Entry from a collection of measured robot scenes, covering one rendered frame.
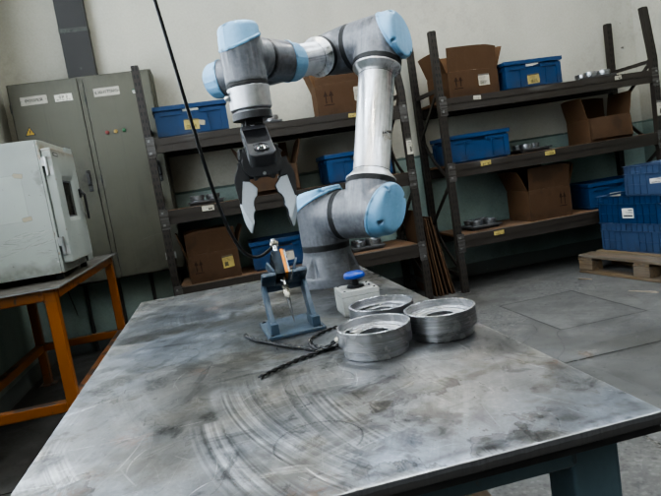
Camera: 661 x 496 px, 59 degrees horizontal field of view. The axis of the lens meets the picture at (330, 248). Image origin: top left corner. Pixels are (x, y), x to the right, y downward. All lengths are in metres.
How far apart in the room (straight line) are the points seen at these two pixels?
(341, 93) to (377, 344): 3.78
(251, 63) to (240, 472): 0.70
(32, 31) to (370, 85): 4.01
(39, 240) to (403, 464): 2.60
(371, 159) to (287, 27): 3.80
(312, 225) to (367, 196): 0.16
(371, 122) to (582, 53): 4.72
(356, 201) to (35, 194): 1.97
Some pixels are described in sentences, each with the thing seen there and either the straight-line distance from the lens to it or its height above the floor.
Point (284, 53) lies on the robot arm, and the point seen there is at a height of 1.29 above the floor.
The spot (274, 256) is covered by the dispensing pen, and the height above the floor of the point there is 0.93.
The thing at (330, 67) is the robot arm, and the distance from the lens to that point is 1.48.
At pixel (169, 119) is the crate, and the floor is 1.63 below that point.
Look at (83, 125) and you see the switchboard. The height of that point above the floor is 1.70.
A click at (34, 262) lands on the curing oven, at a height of 0.88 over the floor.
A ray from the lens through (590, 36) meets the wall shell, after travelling 6.05.
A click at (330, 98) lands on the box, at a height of 1.62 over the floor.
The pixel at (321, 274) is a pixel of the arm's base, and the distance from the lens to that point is 1.37.
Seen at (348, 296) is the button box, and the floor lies 0.84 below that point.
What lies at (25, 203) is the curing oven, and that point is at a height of 1.15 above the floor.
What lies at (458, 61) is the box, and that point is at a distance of 4.80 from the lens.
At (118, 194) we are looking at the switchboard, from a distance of 4.65.
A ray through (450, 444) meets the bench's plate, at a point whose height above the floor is 0.80.
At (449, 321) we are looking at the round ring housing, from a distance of 0.84.
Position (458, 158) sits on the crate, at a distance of 4.74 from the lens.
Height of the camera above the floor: 1.05
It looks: 7 degrees down
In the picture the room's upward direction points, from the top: 9 degrees counter-clockwise
